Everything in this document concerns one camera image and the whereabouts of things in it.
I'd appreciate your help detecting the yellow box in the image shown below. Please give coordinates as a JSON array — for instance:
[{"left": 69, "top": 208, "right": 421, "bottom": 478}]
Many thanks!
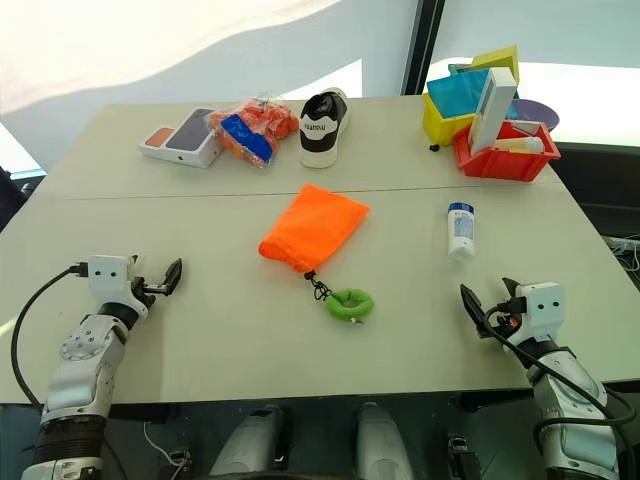
[{"left": 468, "top": 44, "right": 523, "bottom": 87}]

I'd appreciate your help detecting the white bottle with blue cap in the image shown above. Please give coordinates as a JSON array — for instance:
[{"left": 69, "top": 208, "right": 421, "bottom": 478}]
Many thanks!
[{"left": 445, "top": 200, "right": 477, "bottom": 262}]

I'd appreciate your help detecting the black string loop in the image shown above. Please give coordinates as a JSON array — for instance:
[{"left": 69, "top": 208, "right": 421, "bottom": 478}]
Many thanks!
[{"left": 302, "top": 269, "right": 335, "bottom": 303}]

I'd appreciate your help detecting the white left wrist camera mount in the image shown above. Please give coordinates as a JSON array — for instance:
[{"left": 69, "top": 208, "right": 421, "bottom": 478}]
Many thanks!
[{"left": 86, "top": 254, "right": 140, "bottom": 305}]

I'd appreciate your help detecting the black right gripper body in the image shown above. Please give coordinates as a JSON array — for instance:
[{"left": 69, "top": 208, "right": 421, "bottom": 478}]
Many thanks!
[{"left": 482, "top": 296, "right": 528, "bottom": 343}]

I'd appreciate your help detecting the thin white wire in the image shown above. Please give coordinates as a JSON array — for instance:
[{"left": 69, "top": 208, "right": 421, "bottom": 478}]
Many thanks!
[{"left": 142, "top": 420, "right": 177, "bottom": 469}]

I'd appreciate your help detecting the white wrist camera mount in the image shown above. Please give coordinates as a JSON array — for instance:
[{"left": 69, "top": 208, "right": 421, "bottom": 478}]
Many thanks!
[
  {"left": 515, "top": 281, "right": 567, "bottom": 342},
  {"left": 86, "top": 254, "right": 140, "bottom": 305}
]

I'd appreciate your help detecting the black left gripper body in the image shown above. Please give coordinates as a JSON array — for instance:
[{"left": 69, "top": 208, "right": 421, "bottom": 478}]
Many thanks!
[{"left": 130, "top": 276, "right": 167, "bottom": 312}]

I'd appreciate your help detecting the orange drawstring pouch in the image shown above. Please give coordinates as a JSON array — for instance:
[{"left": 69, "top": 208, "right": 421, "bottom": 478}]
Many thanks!
[{"left": 257, "top": 182, "right": 372, "bottom": 275}]

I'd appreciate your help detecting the tall white box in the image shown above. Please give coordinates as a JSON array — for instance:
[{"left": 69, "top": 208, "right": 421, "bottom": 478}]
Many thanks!
[{"left": 469, "top": 66, "right": 518, "bottom": 154}]

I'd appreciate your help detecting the white phone box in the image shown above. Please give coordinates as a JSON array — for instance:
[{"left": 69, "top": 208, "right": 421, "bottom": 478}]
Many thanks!
[{"left": 137, "top": 107, "right": 227, "bottom": 170}]

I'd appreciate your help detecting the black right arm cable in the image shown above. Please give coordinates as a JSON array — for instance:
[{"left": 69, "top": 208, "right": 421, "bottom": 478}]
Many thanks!
[{"left": 483, "top": 304, "right": 637, "bottom": 480}]

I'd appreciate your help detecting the purple bowl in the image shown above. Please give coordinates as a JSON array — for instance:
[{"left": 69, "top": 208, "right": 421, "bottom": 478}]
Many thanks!
[{"left": 509, "top": 97, "right": 562, "bottom": 134}]

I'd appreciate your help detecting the orange snack bag, blue label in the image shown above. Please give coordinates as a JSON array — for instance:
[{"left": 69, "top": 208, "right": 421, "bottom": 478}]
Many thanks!
[{"left": 208, "top": 94, "right": 297, "bottom": 169}]

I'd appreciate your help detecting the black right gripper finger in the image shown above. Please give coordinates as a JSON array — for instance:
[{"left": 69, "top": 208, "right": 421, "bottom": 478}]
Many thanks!
[
  {"left": 459, "top": 283, "right": 496, "bottom": 342},
  {"left": 501, "top": 276, "right": 525, "bottom": 303}
]

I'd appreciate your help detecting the red plastic bin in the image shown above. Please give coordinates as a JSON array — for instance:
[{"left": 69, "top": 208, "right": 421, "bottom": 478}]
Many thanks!
[{"left": 453, "top": 118, "right": 562, "bottom": 180}]

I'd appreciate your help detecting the yellow plastic bin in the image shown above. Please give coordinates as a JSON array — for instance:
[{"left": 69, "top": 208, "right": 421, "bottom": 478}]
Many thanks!
[{"left": 422, "top": 90, "right": 480, "bottom": 148}]

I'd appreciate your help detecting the black and white sneaker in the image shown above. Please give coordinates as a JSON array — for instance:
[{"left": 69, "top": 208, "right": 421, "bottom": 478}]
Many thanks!
[{"left": 298, "top": 86, "right": 353, "bottom": 170}]

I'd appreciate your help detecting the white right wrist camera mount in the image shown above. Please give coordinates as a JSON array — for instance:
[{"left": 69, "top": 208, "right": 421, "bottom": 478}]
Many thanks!
[{"left": 515, "top": 281, "right": 567, "bottom": 342}]

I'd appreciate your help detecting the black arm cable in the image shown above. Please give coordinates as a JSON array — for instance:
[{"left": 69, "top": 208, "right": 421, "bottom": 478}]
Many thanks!
[
  {"left": 10, "top": 261, "right": 90, "bottom": 407},
  {"left": 483, "top": 304, "right": 637, "bottom": 480}
]

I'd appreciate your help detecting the silver rounded shell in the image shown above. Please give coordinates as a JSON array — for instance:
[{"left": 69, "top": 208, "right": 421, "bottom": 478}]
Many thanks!
[
  {"left": 354, "top": 401, "right": 415, "bottom": 480},
  {"left": 208, "top": 403, "right": 287, "bottom": 477}
]

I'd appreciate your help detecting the green coiled ring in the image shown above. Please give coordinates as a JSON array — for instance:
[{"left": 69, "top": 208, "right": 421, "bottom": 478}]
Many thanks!
[{"left": 325, "top": 286, "right": 376, "bottom": 326}]

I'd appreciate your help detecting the white cables bundle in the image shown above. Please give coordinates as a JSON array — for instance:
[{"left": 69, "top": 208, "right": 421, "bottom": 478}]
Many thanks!
[{"left": 603, "top": 234, "right": 640, "bottom": 274}]

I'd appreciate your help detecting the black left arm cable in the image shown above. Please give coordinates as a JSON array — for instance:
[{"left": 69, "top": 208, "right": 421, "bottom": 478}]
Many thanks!
[{"left": 10, "top": 261, "right": 90, "bottom": 407}]

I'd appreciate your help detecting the dark window pillar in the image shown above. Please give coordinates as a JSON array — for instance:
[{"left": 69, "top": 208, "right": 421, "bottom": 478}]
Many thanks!
[{"left": 398, "top": 0, "right": 447, "bottom": 97}]

